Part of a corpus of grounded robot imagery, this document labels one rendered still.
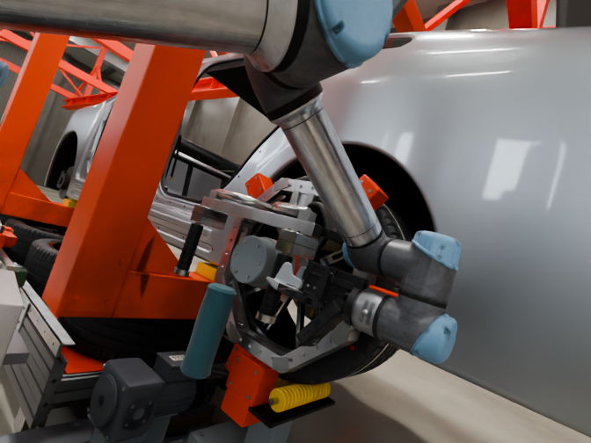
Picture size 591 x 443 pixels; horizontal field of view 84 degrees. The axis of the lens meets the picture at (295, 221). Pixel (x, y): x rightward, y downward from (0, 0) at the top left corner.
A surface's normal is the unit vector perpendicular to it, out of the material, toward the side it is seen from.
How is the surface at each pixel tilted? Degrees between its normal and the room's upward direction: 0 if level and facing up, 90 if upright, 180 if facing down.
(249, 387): 90
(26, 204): 90
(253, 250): 90
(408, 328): 90
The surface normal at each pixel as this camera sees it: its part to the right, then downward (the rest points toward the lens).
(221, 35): 0.33, 0.91
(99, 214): 0.75, 0.19
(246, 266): -0.58, -0.25
